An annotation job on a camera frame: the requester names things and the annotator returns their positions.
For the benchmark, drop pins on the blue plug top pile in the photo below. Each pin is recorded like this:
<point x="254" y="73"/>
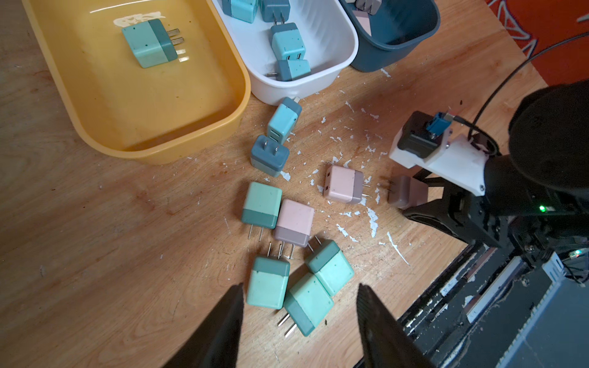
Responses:
<point x="244" y="10"/>

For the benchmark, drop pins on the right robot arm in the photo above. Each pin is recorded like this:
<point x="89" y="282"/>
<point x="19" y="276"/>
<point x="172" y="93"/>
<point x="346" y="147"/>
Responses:
<point x="535" y="194"/>

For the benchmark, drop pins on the green plug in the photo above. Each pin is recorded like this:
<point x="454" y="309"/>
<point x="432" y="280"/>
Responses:
<point x="261" y="206"/>
<point x="307" y="303"/>
<point x="329" y="264"/>
<point x="268" y="281"/>
<point x="151" y="44"/>

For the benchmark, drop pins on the teal plug near white bin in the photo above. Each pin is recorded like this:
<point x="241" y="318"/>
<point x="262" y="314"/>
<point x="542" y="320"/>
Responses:
<point x="284" y="119"/>

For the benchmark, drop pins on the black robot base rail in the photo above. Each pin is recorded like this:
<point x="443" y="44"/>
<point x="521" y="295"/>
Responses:
<point x="490" y="308"/>

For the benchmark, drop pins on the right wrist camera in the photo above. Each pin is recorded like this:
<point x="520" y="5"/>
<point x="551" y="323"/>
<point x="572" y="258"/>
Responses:
<point x="426" y="141"/>

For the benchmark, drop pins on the white storage bin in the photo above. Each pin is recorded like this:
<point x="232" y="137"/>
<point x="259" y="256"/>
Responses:
<point x="330" y="40"/>

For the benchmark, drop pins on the teal plug beside bin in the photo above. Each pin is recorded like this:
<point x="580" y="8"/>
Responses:
<point x="269" y="156"/>

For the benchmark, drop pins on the blue plug pile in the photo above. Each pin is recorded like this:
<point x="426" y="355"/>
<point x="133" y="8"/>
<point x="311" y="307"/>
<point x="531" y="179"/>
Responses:
<point x="244" y="10"/>
<point x="287" y="42"/>
<point x="290" y="70"/>

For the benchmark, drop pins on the dark teal storage bin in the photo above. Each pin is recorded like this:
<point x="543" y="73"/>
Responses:
<point x="396" y="30"/>

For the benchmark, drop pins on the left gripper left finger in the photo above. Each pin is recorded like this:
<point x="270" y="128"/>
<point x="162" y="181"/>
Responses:
<point x="215" y="343"/>

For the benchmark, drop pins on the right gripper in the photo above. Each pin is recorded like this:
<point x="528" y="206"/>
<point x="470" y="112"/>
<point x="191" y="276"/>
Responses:
<point x="459" y="214"/>

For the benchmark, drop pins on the yellow storage bin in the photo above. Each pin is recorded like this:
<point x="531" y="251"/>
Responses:
<point x="154" y="115"/>

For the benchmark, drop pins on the pink plug pile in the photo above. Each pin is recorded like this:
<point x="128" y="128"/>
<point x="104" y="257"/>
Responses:
<point x="293" y="225"/>
<point x="344" y="185"/>
<point x="364" y="20"/>

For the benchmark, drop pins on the pink plug front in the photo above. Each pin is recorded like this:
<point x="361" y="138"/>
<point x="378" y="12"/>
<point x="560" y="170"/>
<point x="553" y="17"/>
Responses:
<point x="405" y="192"/>

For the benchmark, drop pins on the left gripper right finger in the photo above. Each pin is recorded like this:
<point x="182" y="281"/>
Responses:
<point x="383" y="340"/>

